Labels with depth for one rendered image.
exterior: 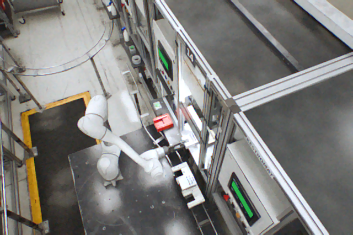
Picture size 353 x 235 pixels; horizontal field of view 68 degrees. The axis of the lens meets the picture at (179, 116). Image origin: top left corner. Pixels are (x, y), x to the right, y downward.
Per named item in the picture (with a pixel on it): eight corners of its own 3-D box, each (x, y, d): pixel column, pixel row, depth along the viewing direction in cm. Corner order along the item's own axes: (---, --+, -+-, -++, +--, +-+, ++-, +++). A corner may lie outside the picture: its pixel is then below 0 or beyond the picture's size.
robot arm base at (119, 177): (105, 191, 236) (103, 188, 231) (99, 169, 248) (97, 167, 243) (124, 182, 240) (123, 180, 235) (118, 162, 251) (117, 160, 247)
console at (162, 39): (154, 65, 227) (148, 20, 189) (185, 56, 233) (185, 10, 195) (174, 101, 205) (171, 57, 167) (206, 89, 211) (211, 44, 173)
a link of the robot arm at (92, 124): (105, 137, 181) (109, 120, 188) (82, 126, 170) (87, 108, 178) (94, 142, 188) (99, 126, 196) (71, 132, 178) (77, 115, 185)
